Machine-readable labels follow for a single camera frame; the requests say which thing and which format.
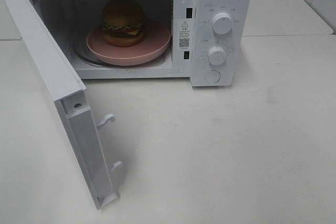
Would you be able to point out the upper white microwave knob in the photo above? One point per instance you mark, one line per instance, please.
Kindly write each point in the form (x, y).
(222, 22)

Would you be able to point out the pink round plate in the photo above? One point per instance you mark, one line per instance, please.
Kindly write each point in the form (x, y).
(155, 43)

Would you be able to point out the toy burger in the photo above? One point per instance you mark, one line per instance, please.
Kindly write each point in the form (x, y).
(123, 23)

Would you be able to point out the white microwave oven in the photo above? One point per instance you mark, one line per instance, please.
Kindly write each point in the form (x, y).
(70, 21)

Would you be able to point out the glass microwave turntable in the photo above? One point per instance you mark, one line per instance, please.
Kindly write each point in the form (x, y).
(82, 56)

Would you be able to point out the white microwave door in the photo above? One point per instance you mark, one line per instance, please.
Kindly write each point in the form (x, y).
(68, 94)

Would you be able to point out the round white door button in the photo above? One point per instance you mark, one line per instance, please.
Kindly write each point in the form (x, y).
(212, 76)

